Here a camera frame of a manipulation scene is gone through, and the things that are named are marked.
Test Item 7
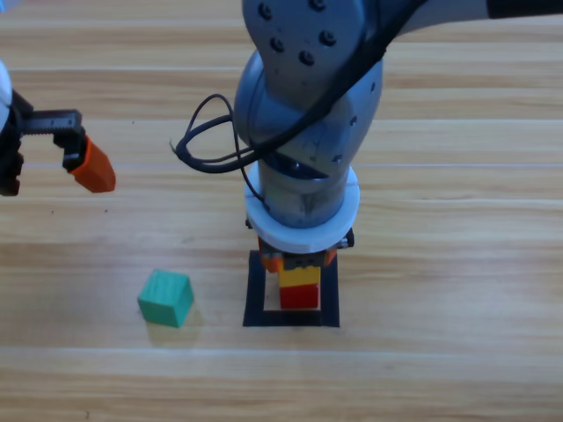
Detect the red wooden block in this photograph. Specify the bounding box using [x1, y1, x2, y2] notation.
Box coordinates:
[279, 283, 320, 310]

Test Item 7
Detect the thin dark wire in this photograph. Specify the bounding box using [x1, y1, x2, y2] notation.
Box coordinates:
[169, 93, 269, 210]

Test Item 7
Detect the green wooden block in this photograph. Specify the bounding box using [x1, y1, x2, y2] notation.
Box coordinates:
[136, 268, 195, 329]

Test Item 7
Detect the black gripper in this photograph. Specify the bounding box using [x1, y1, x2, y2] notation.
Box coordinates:
[245, 217, 355, 275]
[0, 90, 117, 198]

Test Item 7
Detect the black tape square outline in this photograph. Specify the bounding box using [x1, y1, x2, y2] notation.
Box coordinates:
[242, 249, 341, 330]

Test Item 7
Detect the yellow wooden block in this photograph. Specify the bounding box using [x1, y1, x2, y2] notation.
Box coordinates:
[279, 263, 321, 289]

